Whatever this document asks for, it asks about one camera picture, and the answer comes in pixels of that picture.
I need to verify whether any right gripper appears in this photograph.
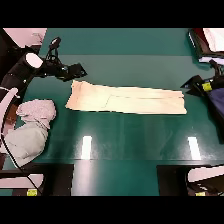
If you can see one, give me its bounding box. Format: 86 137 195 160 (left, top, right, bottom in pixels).
180 74 205 98

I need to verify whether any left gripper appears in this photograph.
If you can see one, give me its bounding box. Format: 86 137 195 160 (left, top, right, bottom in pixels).
61 62 89 83

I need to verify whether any cream polo shirt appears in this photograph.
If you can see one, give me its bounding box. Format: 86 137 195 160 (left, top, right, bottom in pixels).
65 79 188 116

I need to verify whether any navy garment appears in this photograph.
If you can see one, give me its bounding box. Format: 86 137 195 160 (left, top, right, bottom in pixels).
207 87 224 123

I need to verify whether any pale blue garment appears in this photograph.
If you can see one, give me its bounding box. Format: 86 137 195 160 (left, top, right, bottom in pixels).
198 55 224 67

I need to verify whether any white garment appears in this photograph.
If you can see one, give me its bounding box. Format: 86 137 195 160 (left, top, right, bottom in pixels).
202 27 224 53

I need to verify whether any dark red garment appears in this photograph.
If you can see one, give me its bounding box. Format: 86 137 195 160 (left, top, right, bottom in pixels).
193 27 208 43

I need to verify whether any pink garment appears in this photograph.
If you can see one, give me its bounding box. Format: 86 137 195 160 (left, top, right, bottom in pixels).
15 98 57 130

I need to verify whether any pale green garment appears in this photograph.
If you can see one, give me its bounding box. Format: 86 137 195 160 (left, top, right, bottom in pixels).
0 121 50 169

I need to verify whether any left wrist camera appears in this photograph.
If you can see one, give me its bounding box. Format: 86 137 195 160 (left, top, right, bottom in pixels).
46 36 63 63

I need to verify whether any black cable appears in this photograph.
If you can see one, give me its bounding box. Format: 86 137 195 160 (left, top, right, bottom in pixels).
0 128 44 197

